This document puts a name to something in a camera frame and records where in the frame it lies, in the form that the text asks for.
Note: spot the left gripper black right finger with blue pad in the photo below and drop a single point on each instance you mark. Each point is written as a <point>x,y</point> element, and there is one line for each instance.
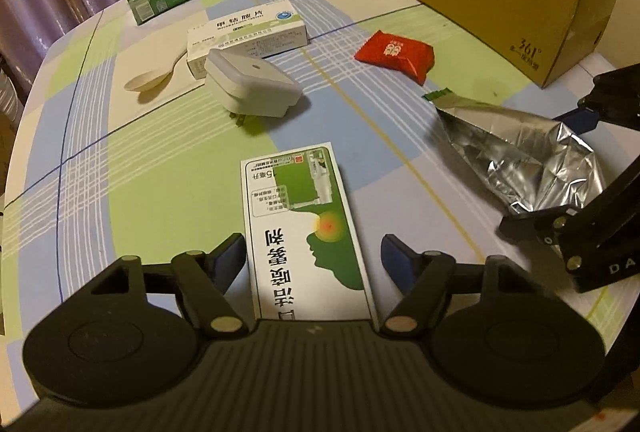
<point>423,280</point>

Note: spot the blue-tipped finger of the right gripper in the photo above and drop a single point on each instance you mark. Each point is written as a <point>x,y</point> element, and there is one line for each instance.
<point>614,99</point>

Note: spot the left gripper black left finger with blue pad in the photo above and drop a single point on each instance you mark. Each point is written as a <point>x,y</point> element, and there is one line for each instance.
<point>202,279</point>

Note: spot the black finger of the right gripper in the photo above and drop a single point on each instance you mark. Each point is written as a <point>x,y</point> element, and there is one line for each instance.
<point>599,244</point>

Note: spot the silver foil tea bag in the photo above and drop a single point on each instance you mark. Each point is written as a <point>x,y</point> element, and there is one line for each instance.
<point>530,163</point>

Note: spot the green white throat spray box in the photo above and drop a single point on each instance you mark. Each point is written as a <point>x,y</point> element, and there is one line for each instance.
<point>303,252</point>

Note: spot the white square night light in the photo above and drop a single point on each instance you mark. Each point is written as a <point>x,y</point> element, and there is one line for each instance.
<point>246,85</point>

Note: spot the red snack packet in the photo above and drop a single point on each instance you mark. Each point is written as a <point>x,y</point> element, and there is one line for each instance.
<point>412,58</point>

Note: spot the checked tablecloth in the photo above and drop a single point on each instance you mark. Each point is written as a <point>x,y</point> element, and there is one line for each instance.
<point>98,172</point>

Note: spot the beige plastic spoon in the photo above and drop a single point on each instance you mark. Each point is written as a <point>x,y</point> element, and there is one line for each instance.
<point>152,78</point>

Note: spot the white green medicine box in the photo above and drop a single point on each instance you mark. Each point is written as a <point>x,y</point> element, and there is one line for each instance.
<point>260,31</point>

